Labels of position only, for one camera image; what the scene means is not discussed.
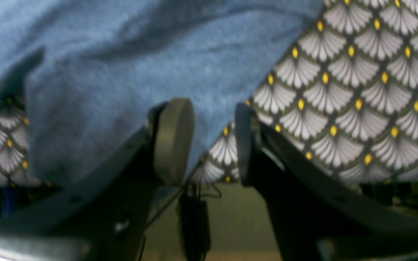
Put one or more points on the blue T-shirt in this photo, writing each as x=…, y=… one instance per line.
x=88, y=71

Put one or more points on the fan-patterned tablecloth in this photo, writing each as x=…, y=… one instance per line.
x=345, y=93

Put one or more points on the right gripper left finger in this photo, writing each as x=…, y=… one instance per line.
x=103, y=217

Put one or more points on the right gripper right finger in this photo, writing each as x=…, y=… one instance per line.
x=314, y=217

